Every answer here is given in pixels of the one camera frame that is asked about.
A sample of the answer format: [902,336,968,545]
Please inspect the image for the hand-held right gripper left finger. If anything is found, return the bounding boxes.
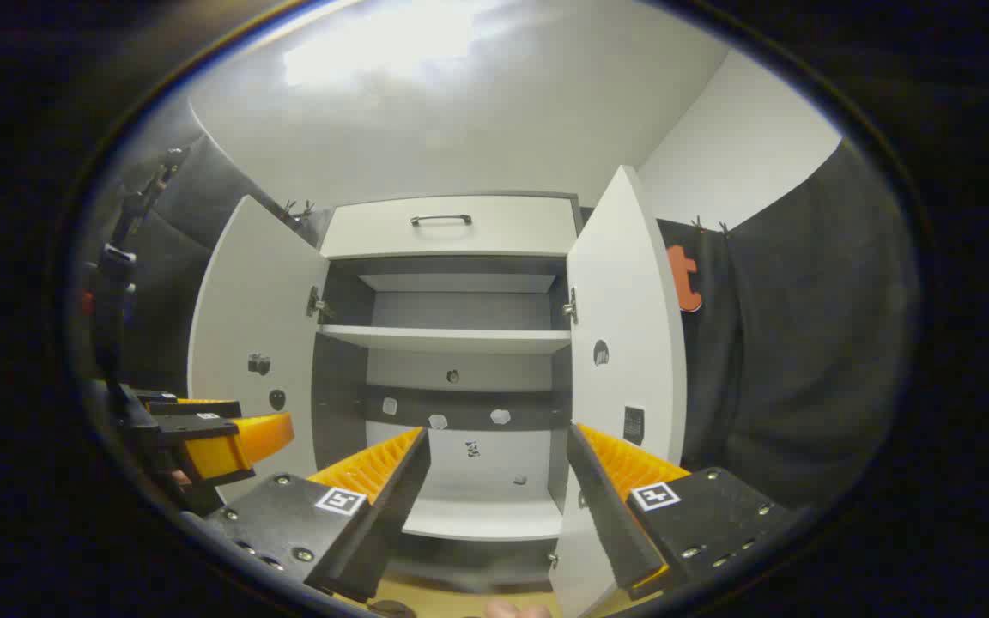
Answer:
[203,427,432,604]

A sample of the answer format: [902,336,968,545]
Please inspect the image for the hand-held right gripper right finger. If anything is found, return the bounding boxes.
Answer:
[565,422,796,602]

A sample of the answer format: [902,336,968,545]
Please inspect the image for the white shoe cabinet door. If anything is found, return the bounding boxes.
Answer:
[549,165,689,618]
[188,195,330,503]

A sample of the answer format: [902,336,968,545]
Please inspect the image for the white shoe cabinet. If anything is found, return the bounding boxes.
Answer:
[188,165,689,618]

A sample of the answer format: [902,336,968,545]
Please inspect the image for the white cabinet drawer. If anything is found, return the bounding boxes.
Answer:
[320,194,579,260]

